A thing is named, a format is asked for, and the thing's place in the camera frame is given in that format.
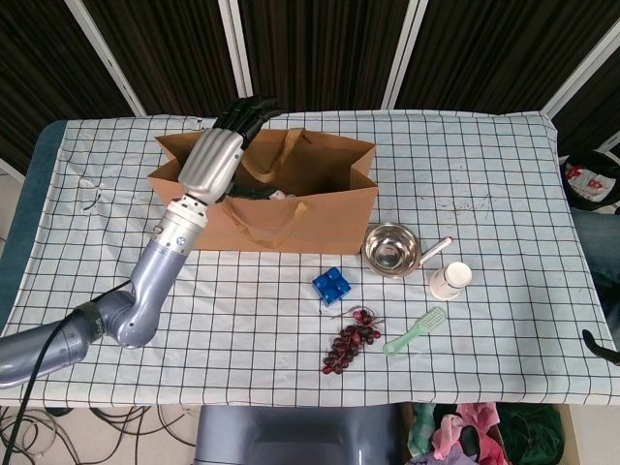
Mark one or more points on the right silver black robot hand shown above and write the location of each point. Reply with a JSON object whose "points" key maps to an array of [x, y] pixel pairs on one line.
{"points": [[600, 351]]}

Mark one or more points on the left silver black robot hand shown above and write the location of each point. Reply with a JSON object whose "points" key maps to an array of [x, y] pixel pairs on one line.
{"points": [[210, 162]]}

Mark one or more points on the pink frosted donut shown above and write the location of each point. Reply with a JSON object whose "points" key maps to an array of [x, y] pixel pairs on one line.
{"points": [[280, 195]]}

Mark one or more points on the purple grape bunch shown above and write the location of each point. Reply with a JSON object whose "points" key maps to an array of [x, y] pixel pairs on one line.
{"points": [[351, 339]]}

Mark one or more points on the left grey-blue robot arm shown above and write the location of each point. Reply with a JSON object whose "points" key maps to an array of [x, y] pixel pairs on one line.
{"points": [[155, 271]]}

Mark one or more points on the brown paper bag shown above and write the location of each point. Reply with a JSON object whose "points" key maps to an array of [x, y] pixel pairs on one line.
{"points": [[315, 218]]}

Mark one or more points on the cardboard box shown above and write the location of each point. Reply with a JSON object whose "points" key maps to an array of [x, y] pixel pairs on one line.
{"points": [[569, 436]]}

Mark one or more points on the pile of colourful clothes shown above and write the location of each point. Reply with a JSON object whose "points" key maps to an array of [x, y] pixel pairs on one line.
{"points": [[484, 431]]}

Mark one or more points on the dark room divider screen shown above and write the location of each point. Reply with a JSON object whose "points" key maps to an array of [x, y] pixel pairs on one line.
{"points": [[315, 48]]}

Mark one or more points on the white paper cup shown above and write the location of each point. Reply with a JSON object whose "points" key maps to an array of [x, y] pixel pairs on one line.
{"points": [[448, 283]]}

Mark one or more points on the blue toy brick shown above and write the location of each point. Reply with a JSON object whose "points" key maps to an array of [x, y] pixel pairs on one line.
{"points": [[331, 287]]}

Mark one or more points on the green plastic brush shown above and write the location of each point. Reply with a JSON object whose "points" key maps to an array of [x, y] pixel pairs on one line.
{"points": [[416, 331]]}

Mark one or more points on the white marker red cap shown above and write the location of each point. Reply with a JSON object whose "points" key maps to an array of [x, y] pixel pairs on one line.
{"points": [[436, 251]]}

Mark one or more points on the checkered white tablecloth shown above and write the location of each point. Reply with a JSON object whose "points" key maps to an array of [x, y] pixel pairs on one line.
{"points": [[484, 194]]}

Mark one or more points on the teal table pad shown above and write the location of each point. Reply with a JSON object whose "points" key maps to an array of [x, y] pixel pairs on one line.
{"points": [[19, 218]]}

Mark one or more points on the steel bowl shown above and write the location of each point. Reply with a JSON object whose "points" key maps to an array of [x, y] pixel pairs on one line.
{"points": [[390, 252]]}

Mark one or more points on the grey-blue robot torso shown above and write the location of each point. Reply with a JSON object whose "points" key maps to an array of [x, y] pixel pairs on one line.
{"points": [[290, 436]]}

